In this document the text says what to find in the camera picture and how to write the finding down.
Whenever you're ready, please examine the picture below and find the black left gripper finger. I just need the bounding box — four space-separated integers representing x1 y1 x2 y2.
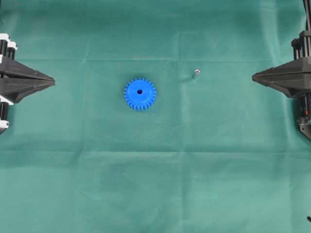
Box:
0 58 54 84
0 81 55 104

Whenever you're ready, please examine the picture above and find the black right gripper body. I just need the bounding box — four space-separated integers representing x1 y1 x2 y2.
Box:
291 30 311 140

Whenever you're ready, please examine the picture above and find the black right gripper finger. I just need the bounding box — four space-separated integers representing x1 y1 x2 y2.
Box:
252 79 311 99
252 59 311 82

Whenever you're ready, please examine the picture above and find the small metal shaft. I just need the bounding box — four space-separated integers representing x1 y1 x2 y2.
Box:
192 69 201 80

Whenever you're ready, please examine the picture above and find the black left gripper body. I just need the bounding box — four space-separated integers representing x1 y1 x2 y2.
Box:
0 33 18 134

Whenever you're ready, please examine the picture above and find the blue plastic gear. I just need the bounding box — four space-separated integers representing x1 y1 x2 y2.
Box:
124 78 156 111

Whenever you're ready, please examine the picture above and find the green table cloth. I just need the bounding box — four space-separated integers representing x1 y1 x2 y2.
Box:
0 0 311 233

